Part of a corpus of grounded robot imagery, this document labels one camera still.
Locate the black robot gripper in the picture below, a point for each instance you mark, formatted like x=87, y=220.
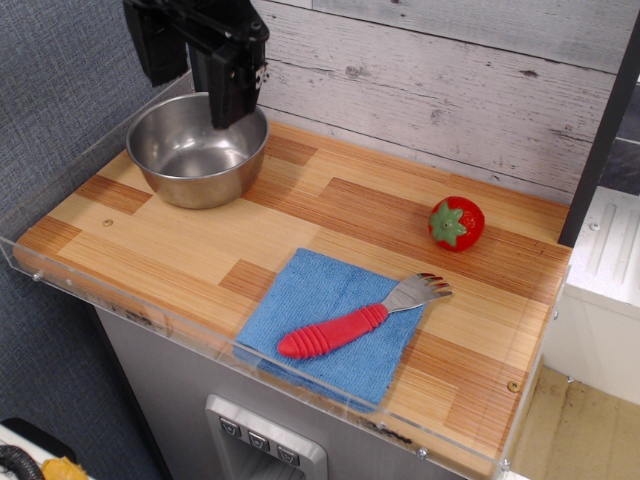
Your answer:
x=226, y=42

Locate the silver metal pot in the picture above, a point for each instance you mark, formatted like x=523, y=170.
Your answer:
x=190, y=164

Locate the clear acrylic table guard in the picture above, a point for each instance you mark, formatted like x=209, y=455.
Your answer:
x=53, y=138

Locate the red toy strawberry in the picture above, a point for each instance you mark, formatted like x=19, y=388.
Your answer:
x=456, y=223

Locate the grey cabinet with buttons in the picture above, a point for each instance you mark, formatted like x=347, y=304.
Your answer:
x=172, y=384

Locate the red handled metal fork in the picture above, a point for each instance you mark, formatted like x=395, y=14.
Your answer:
x=322, y=338

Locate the black vertical post right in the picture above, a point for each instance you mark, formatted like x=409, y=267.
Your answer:
x=611, y=120

